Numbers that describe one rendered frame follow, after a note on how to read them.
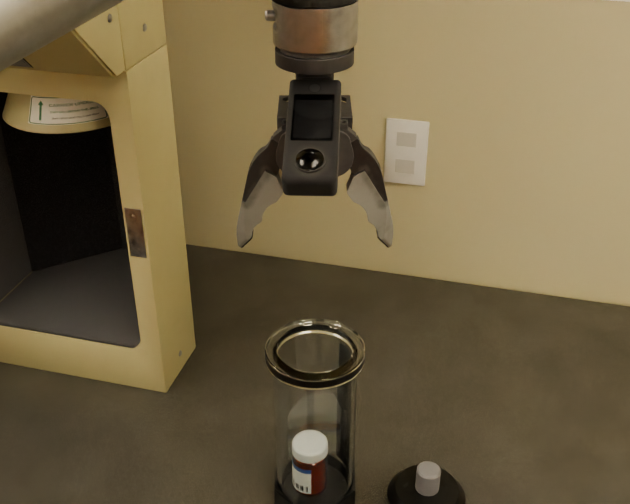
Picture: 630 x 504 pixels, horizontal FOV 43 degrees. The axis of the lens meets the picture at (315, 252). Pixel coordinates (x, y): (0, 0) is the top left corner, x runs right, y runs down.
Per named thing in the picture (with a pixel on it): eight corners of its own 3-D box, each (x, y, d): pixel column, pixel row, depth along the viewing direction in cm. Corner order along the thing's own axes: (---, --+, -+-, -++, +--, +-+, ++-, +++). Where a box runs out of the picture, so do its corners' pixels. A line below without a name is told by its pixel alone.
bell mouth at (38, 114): (49, 81, 115) (42, 43, 112) (162, 92, 111) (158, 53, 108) (-27, 126, 101) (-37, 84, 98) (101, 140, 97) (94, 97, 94)
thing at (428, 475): (457, 479, 100) (462, 440, 96) (469, 539, 92) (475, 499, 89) (383, 479, 100) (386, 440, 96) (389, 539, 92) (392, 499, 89)
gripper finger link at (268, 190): (245, 224, 85) (295, 159, 81) (241, 253, 79) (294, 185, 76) (220, 209, 84) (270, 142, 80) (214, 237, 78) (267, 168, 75)
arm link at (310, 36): (360, 9, 66) (261, 9, 66) (359, 64, 68) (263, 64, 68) (356, -12, 72) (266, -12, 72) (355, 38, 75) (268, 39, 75)
